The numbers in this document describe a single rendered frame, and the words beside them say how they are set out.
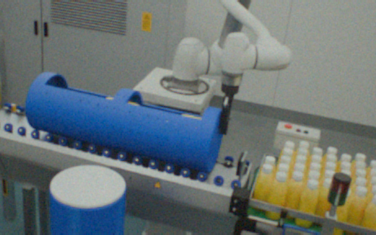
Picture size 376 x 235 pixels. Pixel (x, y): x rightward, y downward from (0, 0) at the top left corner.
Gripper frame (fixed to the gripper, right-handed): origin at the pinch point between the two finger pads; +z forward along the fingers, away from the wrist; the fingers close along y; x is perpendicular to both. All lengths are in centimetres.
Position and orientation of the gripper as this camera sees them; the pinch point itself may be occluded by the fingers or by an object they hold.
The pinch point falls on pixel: (223, 126)
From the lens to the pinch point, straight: 209.1
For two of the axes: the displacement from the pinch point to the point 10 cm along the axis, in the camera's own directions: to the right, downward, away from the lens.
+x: -9.5, -2.1, 2.3
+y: 3.0, -3.8, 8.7
